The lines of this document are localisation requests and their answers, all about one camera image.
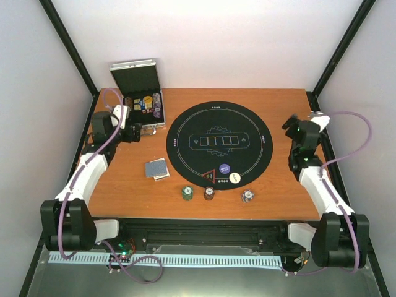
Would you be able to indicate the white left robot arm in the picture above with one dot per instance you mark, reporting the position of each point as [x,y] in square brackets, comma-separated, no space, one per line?
[66,220]

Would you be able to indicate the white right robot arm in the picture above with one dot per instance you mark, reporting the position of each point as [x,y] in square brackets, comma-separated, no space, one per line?
[341,238]

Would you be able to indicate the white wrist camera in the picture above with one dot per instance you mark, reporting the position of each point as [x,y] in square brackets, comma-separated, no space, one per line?
[321,119]
[120,115]

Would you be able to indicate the purple chips in case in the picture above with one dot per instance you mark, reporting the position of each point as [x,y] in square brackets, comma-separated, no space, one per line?
[157,105]

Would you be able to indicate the brown poker chip stack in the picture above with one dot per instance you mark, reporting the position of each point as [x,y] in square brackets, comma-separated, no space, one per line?
[209,193]

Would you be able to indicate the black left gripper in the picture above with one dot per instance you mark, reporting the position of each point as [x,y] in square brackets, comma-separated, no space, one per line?
[129,138]

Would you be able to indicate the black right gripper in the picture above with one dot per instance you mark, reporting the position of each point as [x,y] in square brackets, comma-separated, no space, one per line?
[294,120]

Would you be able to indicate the blue poker chip stack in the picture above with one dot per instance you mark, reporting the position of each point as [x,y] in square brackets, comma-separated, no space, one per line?
[247,196]

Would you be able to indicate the white dealer button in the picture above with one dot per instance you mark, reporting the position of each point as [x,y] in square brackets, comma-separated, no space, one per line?
[235,178]

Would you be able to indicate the yellow button in case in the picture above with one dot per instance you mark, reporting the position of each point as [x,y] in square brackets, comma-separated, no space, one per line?
[148,100]

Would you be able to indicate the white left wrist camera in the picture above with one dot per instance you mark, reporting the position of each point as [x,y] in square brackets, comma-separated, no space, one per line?
[120,115]

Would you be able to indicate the blue-backed card deck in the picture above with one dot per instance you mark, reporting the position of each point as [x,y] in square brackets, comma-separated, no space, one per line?
[156,168]

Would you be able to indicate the white playing card box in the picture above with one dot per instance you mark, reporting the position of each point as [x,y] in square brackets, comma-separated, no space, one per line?
[157,178]

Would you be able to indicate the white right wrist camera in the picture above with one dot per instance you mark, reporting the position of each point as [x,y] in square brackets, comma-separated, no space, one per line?
[321,119]

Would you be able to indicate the aluminium poker chip case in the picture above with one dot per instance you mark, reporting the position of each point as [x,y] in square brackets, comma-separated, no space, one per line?
[137,79]

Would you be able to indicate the light blue cable duct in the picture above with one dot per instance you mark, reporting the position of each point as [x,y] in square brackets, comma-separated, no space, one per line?
[177,260]

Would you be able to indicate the black round poker mat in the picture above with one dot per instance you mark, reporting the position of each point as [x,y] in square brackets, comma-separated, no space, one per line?
[209,134]

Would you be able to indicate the red triangular all-in marker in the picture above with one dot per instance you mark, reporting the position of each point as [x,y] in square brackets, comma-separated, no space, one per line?
[210,176]

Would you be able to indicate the green poker chip stack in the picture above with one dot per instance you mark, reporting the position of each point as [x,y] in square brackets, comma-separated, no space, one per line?
[187,193]

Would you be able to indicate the purple small blind button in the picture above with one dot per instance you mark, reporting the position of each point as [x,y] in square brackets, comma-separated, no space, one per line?
[224,168]

